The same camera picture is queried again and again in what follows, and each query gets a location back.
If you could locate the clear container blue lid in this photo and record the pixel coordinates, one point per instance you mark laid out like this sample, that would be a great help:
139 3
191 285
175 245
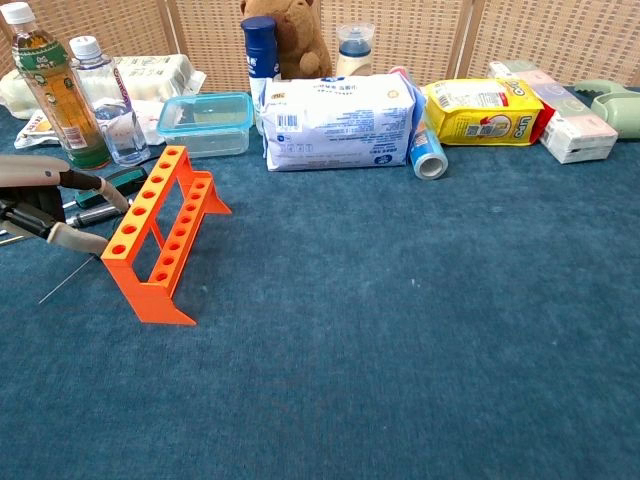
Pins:
205 125

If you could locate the white wet wipes pack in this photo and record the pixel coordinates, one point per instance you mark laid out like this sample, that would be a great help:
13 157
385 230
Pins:
340 120

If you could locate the small thin green screwdriver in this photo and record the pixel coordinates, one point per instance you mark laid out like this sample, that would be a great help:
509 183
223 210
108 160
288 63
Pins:
65 282

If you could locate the blue plastic wrap roll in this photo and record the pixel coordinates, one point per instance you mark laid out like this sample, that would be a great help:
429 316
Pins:
427 155

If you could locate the blue carpet table cover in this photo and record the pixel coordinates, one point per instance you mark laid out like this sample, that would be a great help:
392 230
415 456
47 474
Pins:
400 325

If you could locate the orange test tube rack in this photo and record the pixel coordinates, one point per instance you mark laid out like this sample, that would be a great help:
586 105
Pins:
150 300

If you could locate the white paper roll pack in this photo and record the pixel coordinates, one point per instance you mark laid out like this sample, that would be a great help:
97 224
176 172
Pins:
150 75

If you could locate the rattan folding screen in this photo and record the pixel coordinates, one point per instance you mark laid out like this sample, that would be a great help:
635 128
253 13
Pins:
425 40

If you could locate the white packet red print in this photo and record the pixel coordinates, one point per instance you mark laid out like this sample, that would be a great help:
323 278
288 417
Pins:
35 130

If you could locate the pastel tissue box pack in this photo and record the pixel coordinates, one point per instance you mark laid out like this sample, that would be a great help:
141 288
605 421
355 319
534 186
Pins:
575 130

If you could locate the green tea bottle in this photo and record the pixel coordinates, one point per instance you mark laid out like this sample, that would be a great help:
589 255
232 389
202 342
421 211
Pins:
60 100

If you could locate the brown capybara plush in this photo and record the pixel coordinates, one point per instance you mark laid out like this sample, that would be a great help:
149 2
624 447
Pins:
300 40

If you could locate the yellow red snack box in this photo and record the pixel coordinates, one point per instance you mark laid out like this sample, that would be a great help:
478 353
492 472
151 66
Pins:
547 122

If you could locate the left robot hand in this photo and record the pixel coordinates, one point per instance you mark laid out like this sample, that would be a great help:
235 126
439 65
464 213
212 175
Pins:
30 200

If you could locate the large green black screwdriver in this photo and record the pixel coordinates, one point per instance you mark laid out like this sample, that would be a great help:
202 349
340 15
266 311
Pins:
132 176

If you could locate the blue cap spray can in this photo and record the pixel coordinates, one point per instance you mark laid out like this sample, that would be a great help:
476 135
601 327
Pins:
260 50

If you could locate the pale green lint roller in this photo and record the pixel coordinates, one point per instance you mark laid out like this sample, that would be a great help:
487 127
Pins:
620 110

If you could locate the cream bottle clear cap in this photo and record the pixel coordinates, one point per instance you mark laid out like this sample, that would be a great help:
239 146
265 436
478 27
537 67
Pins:
355 60

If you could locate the clear water bottle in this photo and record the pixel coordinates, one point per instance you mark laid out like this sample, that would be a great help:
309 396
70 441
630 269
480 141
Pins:
100 75

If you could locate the yellow snack bag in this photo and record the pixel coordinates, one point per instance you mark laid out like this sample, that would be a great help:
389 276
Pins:
480 120

